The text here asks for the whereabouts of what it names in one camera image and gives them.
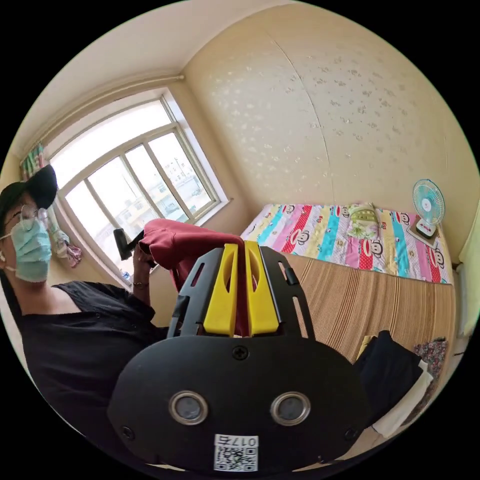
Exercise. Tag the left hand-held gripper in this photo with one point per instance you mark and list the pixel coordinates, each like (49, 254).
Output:
(136, 240)

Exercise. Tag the person's left forearm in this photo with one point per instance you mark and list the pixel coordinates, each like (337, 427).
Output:
(141, 300)

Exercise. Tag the pile of clothes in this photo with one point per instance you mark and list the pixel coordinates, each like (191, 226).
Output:
(393, 367)

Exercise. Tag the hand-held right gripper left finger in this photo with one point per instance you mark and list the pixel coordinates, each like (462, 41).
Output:
(222, 300)

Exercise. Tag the person's left hand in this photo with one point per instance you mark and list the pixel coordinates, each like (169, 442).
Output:
(141, 264)

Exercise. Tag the window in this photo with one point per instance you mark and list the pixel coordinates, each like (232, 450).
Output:
(142, 180)

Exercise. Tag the green floral pillow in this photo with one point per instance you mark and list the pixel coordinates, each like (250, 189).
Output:
(363, 221)

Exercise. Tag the person's body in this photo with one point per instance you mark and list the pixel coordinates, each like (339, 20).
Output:
(75, 356)

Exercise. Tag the small teal table fan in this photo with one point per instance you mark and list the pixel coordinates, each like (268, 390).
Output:
(427, 202)

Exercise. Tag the bed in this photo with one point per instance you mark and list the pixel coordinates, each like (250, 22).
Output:
(356, 300)

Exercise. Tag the red long sleeve shirt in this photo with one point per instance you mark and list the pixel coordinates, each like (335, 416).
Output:
(195, 243)

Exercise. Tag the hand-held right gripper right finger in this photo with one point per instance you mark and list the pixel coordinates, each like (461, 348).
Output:
(261, 300)

